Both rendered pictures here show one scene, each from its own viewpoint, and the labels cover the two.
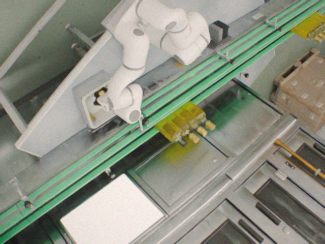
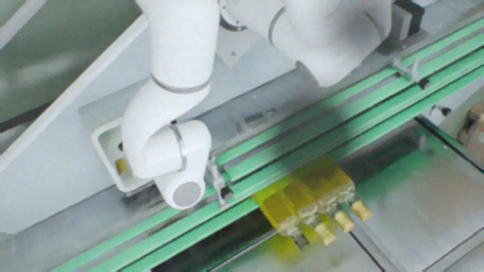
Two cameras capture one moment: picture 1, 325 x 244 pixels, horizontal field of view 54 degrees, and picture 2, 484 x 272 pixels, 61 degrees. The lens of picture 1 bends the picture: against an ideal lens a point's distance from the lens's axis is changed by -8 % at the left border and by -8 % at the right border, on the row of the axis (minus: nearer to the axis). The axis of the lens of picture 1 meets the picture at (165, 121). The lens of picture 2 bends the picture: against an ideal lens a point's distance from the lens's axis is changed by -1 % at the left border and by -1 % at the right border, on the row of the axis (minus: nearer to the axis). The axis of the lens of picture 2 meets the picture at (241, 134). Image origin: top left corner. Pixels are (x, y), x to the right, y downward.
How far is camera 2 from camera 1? 0.66 m
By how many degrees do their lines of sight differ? 8
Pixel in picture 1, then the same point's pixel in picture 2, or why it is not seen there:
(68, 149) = (72, 225)
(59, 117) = (51, 162)
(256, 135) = (456, 237)
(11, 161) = not seen: outside the picture
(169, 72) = (291, 94)
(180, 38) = (311, 16)
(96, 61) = (134, 59)
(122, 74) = (149, 98)
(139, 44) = (182, 19)
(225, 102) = (396, 159)
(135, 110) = (190, 182)
